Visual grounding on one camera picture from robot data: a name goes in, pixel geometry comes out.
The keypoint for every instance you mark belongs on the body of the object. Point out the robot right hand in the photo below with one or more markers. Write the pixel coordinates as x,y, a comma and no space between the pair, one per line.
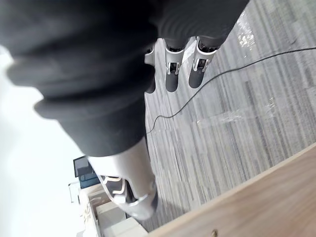
81,74

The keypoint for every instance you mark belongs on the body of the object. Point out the white desk unit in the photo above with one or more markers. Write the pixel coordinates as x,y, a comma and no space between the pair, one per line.
108,214

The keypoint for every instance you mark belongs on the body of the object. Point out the dark blue monitor box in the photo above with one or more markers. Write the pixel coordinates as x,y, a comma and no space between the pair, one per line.
84,170

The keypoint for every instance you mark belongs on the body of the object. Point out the small brass cabinet knob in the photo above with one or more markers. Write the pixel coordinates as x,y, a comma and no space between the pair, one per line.
215,232

